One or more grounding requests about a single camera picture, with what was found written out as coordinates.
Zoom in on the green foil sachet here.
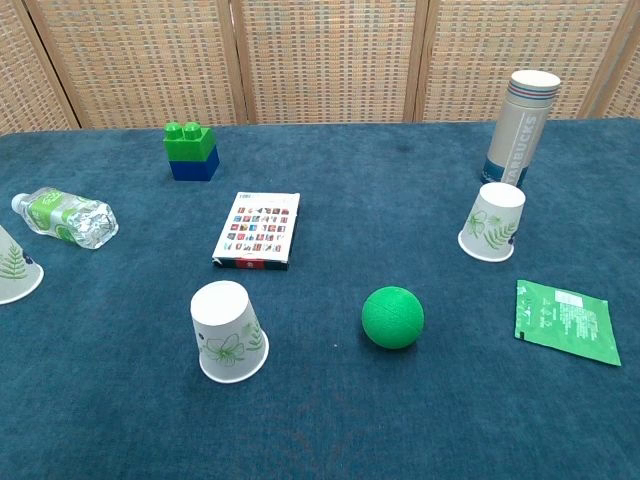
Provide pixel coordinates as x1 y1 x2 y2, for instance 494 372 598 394
514 279 622 368

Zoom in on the blue toy brick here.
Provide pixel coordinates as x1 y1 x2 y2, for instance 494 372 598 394
168 147 221 182

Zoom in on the white card game box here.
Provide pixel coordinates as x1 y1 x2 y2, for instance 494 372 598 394
211 191 302 273

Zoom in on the blue carpet table cover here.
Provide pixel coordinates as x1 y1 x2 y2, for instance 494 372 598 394
0 117 640 480

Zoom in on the green ball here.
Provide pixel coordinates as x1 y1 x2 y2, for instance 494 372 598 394
361 285 425 350

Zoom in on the beige Starbucks tumbler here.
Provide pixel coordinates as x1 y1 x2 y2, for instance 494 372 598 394
480 69 561 190

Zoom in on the green toy brick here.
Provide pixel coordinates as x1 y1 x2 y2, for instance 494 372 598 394
163 121 218 164

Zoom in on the clear plastic water bottle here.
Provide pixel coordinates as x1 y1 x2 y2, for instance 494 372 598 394
11 186 120 251

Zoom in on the woven folding screen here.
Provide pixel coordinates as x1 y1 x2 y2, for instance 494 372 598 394
0 0 640 136

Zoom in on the floral print paper cup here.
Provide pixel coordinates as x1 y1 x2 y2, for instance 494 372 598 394
189 280 270 385
457 182 527 263
0 224 45 306

